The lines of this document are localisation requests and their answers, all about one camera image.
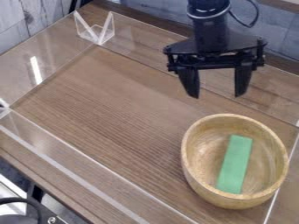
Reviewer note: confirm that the clear acrylic corner bracket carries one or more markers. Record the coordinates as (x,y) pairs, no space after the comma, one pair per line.
(94,33)

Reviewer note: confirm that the black table frame bracket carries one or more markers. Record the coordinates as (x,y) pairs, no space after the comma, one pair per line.
(50,211)

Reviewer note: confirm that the wooden bowl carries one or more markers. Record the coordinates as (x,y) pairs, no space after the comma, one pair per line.
(202,149)

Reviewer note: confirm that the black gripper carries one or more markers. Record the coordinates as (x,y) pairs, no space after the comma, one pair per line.
(185,61)

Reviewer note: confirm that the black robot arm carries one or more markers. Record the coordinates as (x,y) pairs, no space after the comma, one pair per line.
(213,48)

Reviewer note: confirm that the green rectangular stick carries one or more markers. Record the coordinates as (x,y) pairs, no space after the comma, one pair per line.
(234,164)

